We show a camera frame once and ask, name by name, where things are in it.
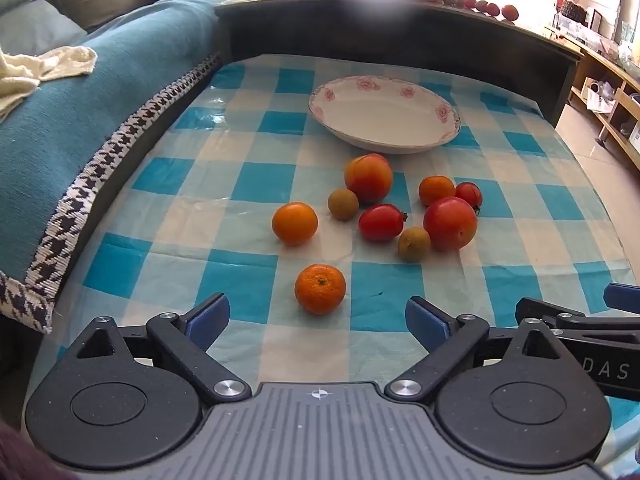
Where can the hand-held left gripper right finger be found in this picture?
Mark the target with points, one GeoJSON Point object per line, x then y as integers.
{"type": "Point", "coordinates": [425, 322]}

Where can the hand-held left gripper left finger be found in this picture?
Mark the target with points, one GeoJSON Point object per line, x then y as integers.
{"type": "Point", "coordinates": [210, 317]}

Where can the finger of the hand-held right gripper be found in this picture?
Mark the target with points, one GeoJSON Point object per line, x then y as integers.
{"type": "Point", "coordinates": [595, 324]}
{"type": "Point", "coordinates": [625, 296]}

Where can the deep red nectarine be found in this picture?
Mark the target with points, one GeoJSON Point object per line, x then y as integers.
{"type": "Point", "coordinates": [450, 222]}

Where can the mandarin with stem mark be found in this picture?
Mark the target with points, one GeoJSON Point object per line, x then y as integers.
{"type": "Point", "coordinates": [320, 289]}

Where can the red tomato with stem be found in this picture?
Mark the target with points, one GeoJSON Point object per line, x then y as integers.
{"type": "Point", "coordinates": [380, 221]}

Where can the smooth orange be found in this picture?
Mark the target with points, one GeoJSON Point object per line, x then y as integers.
{"type": "Point", "coordinates": [295, 222]}

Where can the small orange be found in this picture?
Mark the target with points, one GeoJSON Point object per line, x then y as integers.
{"type": "Point", "coordinates": [436, 190]}

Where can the small red tomato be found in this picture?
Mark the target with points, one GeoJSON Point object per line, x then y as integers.
{"type": "Point", "coordinates": [469, 195]}

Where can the orange-red nectarine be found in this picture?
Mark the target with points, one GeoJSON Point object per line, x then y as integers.
{"type": "Point", "coordinates": [367, 177]}

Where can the white floral plate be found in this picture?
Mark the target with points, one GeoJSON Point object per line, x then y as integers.
{"type": "Point", "coordinates": [385, 112]}

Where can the blue white checked tablecloth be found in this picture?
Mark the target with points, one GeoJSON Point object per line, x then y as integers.
{"type": "Point", "coordinates": [200, 240]}

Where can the wooden shelf unit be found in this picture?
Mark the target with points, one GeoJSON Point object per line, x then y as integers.
{"type": "Point", "coordinates": [620, 135]}

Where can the dark red cloth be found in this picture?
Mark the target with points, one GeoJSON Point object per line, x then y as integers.
{"type": "Point", "coordinates": [20, 455]}

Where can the dark coffee table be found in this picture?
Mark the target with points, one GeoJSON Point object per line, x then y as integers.
{"type": "Point", "coordinates": [400, 35]}

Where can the dark woven basket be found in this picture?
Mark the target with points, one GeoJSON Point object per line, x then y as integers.
{"type": "Point", "coordinates": [570, 10]}

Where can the white knitted cloth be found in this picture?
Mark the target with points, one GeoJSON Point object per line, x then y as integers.
{"type": "Point", "coordinates": [40, 72]}

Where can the orange-red cherry tomato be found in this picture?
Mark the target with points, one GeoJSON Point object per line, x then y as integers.
{"type": "Point", "coordinates": [510, 12]}

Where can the beige sofa seat cushion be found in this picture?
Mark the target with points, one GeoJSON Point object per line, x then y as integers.
{"type": "Point", "coordinates": [100, 0]}

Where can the large teal-grey pillow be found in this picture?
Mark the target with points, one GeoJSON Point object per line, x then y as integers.
{"type": "Point", "coordinates": [35, 27]}

